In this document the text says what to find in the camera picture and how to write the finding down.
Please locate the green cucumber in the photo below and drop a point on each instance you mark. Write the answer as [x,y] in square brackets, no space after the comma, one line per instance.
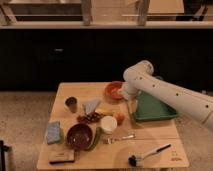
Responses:
[96,139]

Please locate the red yellow apple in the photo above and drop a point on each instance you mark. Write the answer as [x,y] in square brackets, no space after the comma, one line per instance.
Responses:
[119,117]

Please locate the brown wooden block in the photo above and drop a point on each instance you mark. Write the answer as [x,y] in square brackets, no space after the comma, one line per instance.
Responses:
[62,156]

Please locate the blue grey folded cloth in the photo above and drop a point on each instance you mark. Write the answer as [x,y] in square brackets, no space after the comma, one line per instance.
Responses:
[90,106]

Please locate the black white dish brush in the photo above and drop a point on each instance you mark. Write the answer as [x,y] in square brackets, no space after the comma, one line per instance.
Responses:
[136,160]

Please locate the green plastic tray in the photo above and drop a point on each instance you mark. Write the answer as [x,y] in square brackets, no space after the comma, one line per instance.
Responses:
[149,108]

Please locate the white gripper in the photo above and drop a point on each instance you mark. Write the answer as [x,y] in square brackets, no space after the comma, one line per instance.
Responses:
[130,92]

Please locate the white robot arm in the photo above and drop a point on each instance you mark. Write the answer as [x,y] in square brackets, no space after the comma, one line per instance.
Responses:
[139,77]

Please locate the dark red grape bunch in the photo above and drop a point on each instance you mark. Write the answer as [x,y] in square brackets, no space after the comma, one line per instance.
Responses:
[89,118]

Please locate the silver fork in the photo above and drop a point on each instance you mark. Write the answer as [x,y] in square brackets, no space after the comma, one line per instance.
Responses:
[112,140]

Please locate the white paper cup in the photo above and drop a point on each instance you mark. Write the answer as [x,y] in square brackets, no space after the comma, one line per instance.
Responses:
[108,124]

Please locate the maroon bowl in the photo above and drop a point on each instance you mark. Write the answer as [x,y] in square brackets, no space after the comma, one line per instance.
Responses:
[79,137]

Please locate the dark metal cup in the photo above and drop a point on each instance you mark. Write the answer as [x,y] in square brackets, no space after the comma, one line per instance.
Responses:
[71,103]

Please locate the orange plastic bowl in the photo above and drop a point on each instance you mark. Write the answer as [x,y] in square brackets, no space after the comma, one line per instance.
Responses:
[112,90]

